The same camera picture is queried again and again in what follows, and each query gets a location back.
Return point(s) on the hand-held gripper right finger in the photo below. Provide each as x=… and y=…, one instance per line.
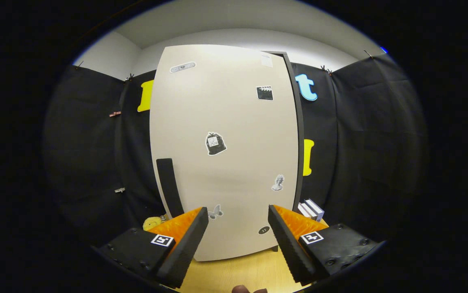
x=290, y=252

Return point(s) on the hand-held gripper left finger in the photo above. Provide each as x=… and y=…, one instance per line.
x=189, y=248

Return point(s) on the yellow plush toy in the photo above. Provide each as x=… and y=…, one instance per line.
x=152, y=223

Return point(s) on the white spine book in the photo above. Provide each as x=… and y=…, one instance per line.
x=309, y=211

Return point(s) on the pale blue cover book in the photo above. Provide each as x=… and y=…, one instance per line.
x=317, y=207

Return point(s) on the black backdrop cloth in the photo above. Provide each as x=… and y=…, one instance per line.
x=372, y=142

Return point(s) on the black binder clip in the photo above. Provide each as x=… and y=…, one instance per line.
x=130, y=77
x=326, y=70
x=368, y=53

